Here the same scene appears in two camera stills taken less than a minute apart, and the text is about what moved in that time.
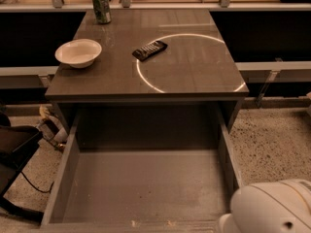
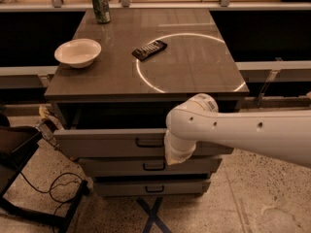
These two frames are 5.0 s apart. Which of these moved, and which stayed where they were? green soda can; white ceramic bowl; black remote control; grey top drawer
Moved: grey top drawer
Stayed: green soda can; black remote control; white ceramic bowl
